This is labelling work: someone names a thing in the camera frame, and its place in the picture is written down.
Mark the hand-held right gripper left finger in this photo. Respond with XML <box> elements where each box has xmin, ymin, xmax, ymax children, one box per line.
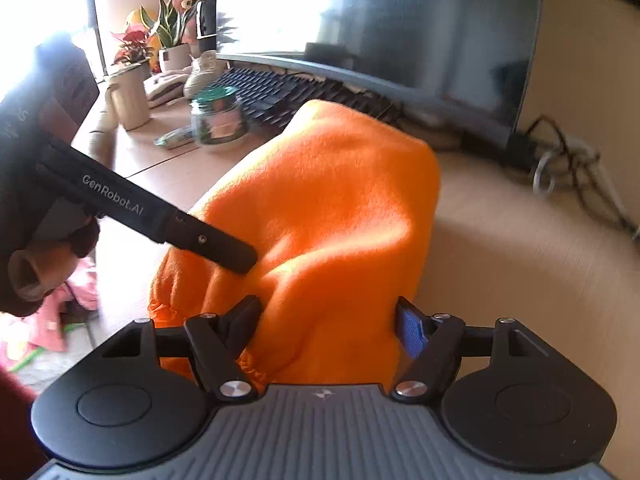
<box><xmin>102</xmin><ymin>295</ymin><xmax>263</xmax><ymax>403</ymax></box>

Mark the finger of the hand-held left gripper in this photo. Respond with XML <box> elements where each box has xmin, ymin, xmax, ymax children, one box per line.
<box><xmin>164</xmin><ymin>211</ymin><xmax>259</xmax><ymax>275</ymax></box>

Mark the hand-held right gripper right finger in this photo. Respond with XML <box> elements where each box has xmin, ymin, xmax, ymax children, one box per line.
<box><xmin>390</xmin><ymin>296</ymin><xmax>543</xmax><ymax>405</ymax></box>

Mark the orange and green fleece garment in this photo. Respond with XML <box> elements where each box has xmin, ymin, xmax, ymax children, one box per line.
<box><xmin>147</xmin><ymin>99</ymin><xmax>443</xmax><ymax>386</ymax></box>

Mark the person's left hand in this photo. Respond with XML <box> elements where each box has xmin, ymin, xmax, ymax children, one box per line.
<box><xmin>11</xmin><ymin>217</ymin><xmax>102</xmax><ymax>306</ymax></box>

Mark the red plant in beige pot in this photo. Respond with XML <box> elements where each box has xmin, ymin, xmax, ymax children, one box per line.
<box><xmin>106</xmin><ymin>61</ymin><xmax>152</xmax><ymax>131</ymax></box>

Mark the red-leaved potted plant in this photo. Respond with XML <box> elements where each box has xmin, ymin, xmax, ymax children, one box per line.
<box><xmin>111</xmin><ymin>26</ymin><xmax>157</xmax><ymax>68</ymax></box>

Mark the green wrapped packet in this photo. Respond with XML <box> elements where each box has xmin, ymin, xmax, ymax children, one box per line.
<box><xmin>154</xmin><ymin>127</ymin><xmax>195</xmax><ymax>150</ymax></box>

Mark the beige plush item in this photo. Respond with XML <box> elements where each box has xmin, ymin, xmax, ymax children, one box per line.
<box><xmin>144</xmin><ymin>71</ymin><xmax>194</xmax><ymax>109</ymax></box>

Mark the glass jar with green lid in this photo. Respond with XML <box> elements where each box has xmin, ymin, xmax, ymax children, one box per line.
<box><xmin>189</xmin><ymin>85</ymin><xmax>250</xmax><ymax>149</ymax></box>

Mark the snake plant in white pot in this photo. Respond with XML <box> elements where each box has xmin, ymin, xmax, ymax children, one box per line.
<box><xmin>141</xmin><ymin>0</ymin><xmax>194</xmax><ymax>74</ymax></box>

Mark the pink cloth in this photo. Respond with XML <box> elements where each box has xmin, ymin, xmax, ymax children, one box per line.
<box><xmin>0</xmin><ymin>255</ymin><xmax>101</xmax><ymax>361</ymax></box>

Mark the beige owl figurine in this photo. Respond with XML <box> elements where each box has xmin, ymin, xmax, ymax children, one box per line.
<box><xmin>183</xmin><ymin>51</ymin><xmax>221</xmax><ymax>100</ymax></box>

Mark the black keyboard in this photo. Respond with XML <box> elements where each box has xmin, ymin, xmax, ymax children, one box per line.
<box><xmin>200</xmin><ymin>67</ymin><xmax>407</xmax><ymax>130</ymax></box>

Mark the orange plush toy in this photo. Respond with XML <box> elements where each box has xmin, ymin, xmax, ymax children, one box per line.
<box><xmin>171</xmin><ymin>0</ymin><xmax>205</xmax><ymax>43</ymax></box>

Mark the black power adapter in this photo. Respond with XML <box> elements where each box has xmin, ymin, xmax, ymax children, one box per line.
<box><xmin>506</xmin><ymin>132</ymin><xmax>539</xmax><ymax>171</ymax></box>

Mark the dark red cloth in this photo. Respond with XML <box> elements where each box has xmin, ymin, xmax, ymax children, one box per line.
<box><xmin>0</xmin><ymin>370</ymin><xmax>48</xmax><ymax>480</ymax></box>

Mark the black computer monitor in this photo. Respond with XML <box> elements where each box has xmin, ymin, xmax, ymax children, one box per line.
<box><xmin>216</xmin><ymin>0</ymin><xmax>546</xmax><ymax>137</ymax></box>

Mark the white cable bundle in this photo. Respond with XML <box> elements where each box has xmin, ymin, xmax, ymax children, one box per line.
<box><xmin>532</xmin><ymin>140</ymin><xmax>627</xmax><ymax>226</ymax></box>

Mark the black cable bundle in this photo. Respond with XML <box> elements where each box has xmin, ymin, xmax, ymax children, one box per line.
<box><xmin>520</xmin><ymin>115</ymin><xmax>640</xmax><ymax>241</ymax></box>

